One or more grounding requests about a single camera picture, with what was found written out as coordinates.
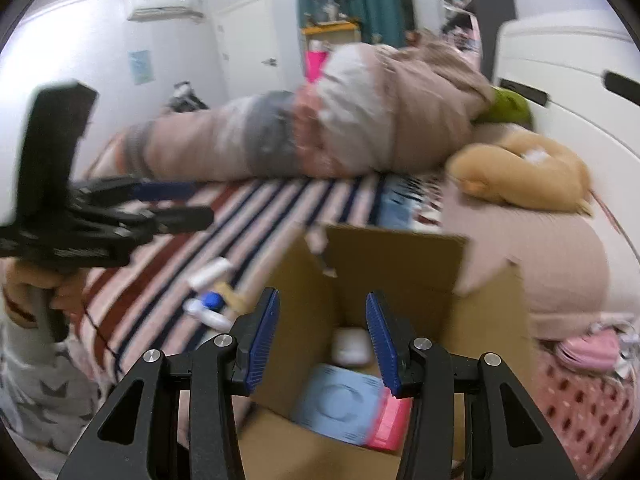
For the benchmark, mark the pink cloth bundle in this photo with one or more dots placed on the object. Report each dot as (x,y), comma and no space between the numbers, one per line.
(592,347)

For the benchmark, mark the bright pink bag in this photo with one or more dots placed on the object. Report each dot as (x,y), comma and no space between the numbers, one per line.
(315,64)

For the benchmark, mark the person's left forearm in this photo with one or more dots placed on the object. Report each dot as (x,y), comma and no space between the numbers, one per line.
(40,390)

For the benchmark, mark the beige bed sheet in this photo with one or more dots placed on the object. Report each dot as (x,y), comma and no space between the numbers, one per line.
(545,255)

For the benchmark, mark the striped bed blanket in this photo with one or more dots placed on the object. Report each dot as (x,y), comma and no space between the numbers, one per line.
(210,240)

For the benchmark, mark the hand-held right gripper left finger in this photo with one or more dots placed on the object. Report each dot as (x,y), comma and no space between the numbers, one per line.
(260,340)

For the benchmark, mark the brown plush toy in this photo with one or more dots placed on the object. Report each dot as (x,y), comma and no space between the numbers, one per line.
(520,175)

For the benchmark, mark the green pillow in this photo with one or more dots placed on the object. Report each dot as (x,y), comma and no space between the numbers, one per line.
(505,107)

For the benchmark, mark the person's left hand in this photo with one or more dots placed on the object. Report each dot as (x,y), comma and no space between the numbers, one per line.
(30,290)

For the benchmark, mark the white round case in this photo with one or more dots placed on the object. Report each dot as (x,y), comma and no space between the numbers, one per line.
(352,347)

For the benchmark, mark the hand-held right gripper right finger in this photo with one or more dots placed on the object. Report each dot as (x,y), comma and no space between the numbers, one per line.
(382,345)

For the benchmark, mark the blue wall poster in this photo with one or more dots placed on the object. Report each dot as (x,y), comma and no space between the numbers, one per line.
(141,66)

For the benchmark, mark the rolled pink grey blanket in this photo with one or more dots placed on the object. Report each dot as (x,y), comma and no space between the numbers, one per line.
(310,120)

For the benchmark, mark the cardboard box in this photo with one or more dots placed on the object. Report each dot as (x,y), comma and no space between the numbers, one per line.
(400,280)

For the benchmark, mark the wooden shelf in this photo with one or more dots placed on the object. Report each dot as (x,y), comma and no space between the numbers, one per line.
(330,29)

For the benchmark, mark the wall air conditioner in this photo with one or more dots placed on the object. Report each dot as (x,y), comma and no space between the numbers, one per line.
(165,13)

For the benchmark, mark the white headboard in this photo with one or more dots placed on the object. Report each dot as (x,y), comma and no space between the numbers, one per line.
(565,75)

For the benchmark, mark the white bottle with blue cap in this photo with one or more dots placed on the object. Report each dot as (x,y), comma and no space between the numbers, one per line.
(206,310)

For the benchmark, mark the white door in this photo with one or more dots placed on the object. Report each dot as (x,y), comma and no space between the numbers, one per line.
(250,50)

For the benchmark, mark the pink flat box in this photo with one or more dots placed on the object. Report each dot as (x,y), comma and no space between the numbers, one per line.
(387,425)

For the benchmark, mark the pink dotted blanket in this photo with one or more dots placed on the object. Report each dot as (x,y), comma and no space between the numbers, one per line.
(595,410)

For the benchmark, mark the light blue packet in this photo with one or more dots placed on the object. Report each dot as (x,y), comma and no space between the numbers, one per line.
(400,205)

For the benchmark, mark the white cylindrical bottle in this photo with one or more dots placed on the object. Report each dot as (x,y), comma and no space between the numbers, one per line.
(209,272)

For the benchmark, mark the light blue flat box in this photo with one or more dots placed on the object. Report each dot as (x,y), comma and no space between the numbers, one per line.
(335,402)

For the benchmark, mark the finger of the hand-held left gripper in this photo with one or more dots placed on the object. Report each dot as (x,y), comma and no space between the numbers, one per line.
(175,219)
(165,192)

